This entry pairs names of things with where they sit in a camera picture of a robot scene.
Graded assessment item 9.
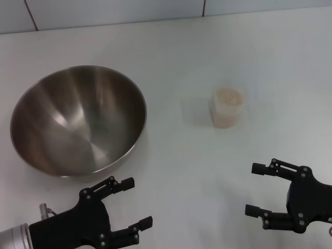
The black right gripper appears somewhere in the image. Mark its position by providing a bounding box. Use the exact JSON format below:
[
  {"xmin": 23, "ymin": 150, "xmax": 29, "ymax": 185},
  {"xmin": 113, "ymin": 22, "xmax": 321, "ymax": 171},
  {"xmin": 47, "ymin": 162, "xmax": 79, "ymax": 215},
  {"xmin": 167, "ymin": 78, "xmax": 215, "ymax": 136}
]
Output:
[{"xmin": 244, "ymin": 158, "xmax": 332, "ymax": 233}]

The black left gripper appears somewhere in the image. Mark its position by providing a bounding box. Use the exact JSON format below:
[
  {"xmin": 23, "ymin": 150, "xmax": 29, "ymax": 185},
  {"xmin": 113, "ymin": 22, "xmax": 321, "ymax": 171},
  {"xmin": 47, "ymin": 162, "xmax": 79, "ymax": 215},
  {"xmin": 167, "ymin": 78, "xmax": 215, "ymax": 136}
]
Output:
[{"xmin": 29, "ymin": 176, "xmax": 154, "ymax": 249}]

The clear plastic measuring cup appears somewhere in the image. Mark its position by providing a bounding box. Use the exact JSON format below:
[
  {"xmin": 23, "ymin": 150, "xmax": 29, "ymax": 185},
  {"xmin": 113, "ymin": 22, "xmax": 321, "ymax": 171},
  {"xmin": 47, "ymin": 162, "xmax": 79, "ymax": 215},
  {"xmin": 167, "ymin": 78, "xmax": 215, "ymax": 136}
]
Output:
[{"xmin": 209, "ymin": 85, "xmax": 246, "ymax": 129}]

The stainless steel mixing bowl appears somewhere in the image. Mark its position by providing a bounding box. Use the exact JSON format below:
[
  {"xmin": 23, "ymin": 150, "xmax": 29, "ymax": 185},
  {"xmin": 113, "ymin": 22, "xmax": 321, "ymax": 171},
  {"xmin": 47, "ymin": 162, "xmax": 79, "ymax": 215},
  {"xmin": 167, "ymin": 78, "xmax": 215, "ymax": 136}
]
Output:
[{"xmin": 10, "ymin": 65, "xmax": 148, "ymax": 178}]

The left wrist cable with plug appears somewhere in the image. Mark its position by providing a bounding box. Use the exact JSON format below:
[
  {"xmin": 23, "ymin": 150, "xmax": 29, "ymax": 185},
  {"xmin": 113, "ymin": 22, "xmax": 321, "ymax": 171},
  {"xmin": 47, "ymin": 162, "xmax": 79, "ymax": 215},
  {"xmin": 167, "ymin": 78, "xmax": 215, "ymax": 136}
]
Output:
[{"xmin": 38, "ymin": 204, "xmax": 58, "ymax": 220}]

